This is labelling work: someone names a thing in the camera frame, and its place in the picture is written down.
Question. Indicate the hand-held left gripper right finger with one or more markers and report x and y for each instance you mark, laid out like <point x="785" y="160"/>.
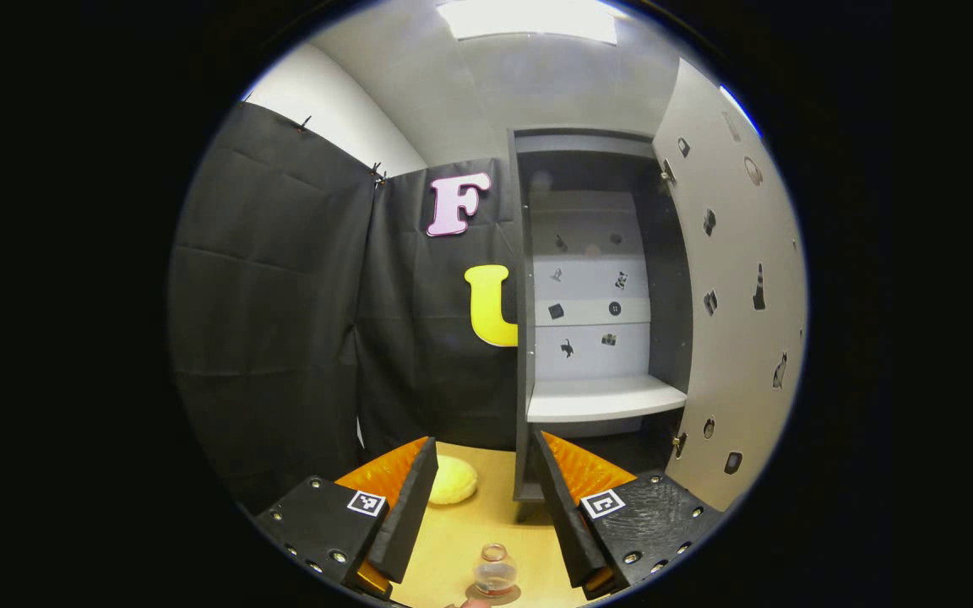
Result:
<point x="567" y="523"/>

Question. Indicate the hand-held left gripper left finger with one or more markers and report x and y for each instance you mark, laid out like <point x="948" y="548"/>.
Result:
<point x="406" y="523"/>

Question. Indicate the small glass bottle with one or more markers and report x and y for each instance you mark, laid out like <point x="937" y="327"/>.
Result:
<point x="495" y="574"/>

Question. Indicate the dark grey cabinet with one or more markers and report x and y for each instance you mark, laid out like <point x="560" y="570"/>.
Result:
<point x="596" y="398"/>

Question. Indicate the beige cabinet door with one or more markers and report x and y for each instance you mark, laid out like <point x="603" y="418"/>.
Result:
<point x="740" y="380"/>

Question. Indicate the yellow lemon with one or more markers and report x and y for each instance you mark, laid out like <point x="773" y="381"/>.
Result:
<point x="453" y="481"/>

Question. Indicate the black backdrop cloth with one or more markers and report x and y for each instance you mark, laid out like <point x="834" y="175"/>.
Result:
<point x="284" y="295"/>

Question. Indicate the ceiling light panel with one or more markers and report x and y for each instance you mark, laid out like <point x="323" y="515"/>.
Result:
<point x="529" y="21"/>

